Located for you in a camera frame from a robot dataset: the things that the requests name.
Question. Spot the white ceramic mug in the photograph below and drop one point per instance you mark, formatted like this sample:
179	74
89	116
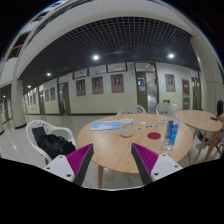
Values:
126	127

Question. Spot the white plastic chair left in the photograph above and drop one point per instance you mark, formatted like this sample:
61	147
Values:
49	129

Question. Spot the round wooden table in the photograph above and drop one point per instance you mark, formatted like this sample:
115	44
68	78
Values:
200	120
112	151

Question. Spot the blue and white booklet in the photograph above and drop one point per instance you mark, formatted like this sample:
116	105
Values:
106	125

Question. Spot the small card on table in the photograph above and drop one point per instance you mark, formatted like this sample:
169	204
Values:
139	128

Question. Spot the white chair behind table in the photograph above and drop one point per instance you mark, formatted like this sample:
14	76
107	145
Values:
132	109

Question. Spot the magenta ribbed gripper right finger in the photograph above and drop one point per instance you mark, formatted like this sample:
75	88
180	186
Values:
152	166

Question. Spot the white chair far right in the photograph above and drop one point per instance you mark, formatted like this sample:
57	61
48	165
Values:
164	109

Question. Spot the portrait poster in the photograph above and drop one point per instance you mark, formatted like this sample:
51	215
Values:
97	85
80	88
117	83

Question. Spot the portrait poster centre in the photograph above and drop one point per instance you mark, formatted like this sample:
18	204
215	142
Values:
117	83

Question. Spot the portrait poster right wall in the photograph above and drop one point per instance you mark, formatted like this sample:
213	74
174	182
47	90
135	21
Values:
170	83

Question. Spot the red round coaster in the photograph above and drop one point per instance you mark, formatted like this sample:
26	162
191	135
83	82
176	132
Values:
154	135

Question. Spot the clear water bottle blue label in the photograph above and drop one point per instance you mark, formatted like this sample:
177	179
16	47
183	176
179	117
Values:
170	135

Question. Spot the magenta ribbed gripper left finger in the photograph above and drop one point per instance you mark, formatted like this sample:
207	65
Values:
72	167

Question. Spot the black bag on chair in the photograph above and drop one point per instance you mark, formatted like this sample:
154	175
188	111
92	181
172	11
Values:
50	143

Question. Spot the portrait poster middle left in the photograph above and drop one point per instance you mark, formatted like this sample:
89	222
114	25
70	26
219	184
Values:
97	85

